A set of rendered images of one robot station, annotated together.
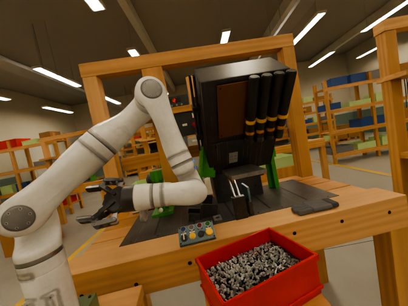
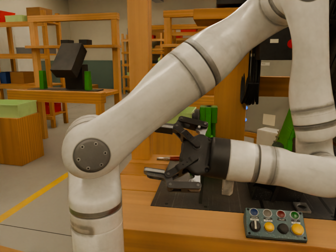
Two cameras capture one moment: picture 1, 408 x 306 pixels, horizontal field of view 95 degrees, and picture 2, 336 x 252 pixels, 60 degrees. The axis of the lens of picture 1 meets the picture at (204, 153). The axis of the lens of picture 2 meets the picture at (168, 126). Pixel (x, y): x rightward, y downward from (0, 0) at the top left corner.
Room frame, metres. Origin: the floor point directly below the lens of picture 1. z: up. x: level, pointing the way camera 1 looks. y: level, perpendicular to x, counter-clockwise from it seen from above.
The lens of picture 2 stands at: (0.01, 0.20, 1.36)
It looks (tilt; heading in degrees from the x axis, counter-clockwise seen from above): 13 degrees down; 14
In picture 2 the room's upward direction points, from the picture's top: straight up
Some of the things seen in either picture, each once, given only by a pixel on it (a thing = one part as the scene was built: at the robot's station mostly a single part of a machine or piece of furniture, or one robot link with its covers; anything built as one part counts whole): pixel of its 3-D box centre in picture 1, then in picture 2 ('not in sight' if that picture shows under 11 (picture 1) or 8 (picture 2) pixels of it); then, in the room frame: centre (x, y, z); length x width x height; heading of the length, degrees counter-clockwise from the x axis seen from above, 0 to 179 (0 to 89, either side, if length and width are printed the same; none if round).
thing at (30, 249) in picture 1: (33, 226); (93, 166); (0.44, 0.44, 1.18); 0.09 x 0.09 x 0.17; 28
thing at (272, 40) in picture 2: (189, 124); (280, 40); (1.28, 0.06, 1.42); 0.17 x 0.12 x 0.15; 95
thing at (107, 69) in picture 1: (192, 57); not in sight; (1.38, -0.04, 1.89); 1.50 x 0.09 x 0.09; 95
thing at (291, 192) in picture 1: (226, 206); (311, 191); (1.08, -0.07, 0.89); 1.10 x 0.42 x 0.02; 95
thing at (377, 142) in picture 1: (366, 114); not in sight; (5.09, -4.54, 1.14); 2.45 x 0.55 x 2.28; 90
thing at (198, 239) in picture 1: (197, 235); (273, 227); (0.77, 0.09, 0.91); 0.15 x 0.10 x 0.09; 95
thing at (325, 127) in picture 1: (294, 126); not in sight; (8.09, -4.07, 1.12); 3.22 x 0.55 x 2.23; 90
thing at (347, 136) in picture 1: (340, 133); not in sight; (8.86, -6.58, 0.37); 1.20 x 0.81 x 0.74; 92
